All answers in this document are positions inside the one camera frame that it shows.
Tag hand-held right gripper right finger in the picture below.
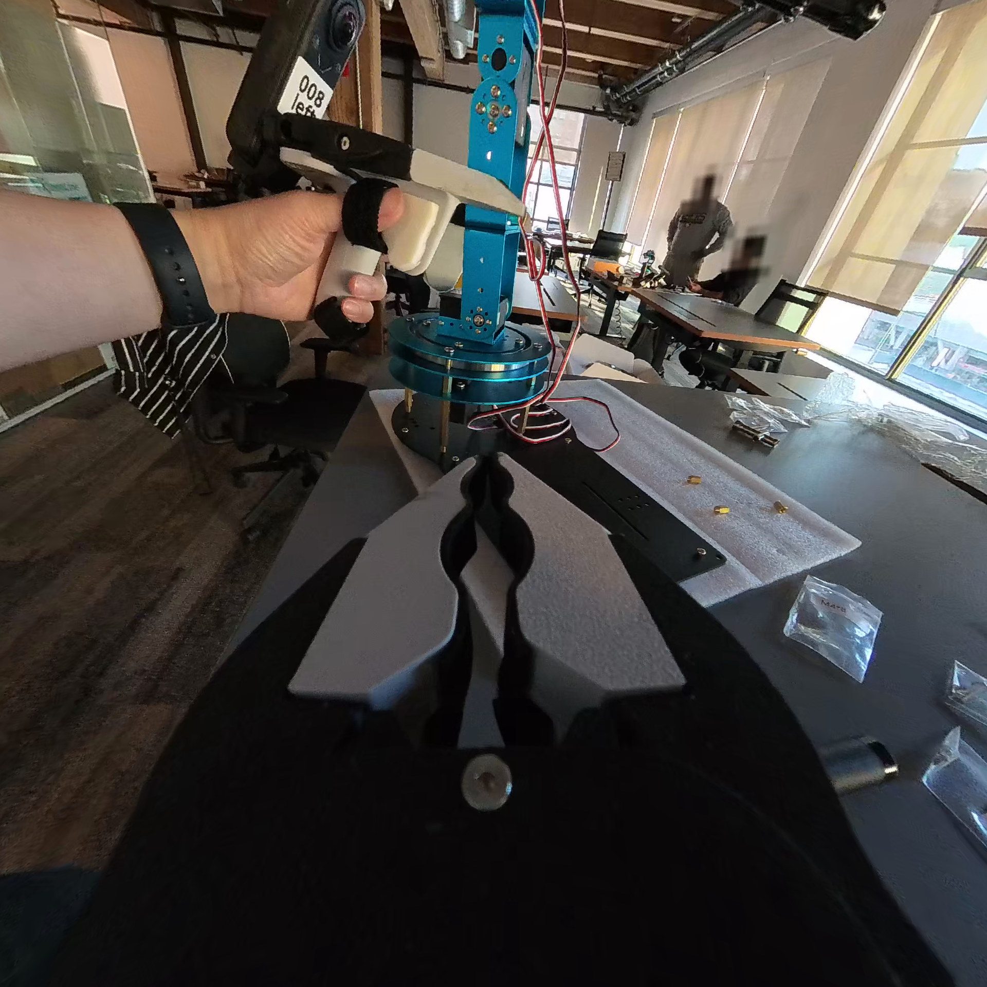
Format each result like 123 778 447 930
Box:
493 452 687 745

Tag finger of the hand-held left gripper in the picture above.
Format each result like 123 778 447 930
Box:
407 148 531 218
384 189 469 276

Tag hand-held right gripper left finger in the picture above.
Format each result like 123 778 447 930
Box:
287 455 485 745

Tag blue toy robot arm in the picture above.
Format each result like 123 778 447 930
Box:
386 0 729 584

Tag empty black desk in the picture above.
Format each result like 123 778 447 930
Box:
631 287 820 365
728 369 835 399

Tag person's left hand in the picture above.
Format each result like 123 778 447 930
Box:
171 185 407 326

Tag large glass window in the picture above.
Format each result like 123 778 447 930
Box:
531 106 589 226

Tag long grey work table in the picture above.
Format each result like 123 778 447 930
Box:
505 270 589 325

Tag white foam sheet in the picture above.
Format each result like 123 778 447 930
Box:
369 380 863 610

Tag black swivel office chair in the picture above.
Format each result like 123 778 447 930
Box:
193 308 371 488
679 339 772 390

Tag black wrist band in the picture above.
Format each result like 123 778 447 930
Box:
114 202 218 328

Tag scattered small screw bags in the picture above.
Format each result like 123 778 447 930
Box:
782 574 987 832

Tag black ceiling pipe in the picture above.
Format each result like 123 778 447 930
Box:
601 0 888 126

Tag black precision screwdriver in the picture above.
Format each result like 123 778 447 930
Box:
817 736 901 797

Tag striped black white cloth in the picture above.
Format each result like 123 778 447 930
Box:
114 312 230 439

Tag crumpled clear plastic wrap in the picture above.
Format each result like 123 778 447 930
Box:
802 370 987 495

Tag black mesh office chair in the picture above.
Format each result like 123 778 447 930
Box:
754 278 831 326

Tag large window with beige blinds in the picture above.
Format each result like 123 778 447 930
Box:
648 0 987 424

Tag red white servo cable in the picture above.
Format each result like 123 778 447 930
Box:
524 0 587 325

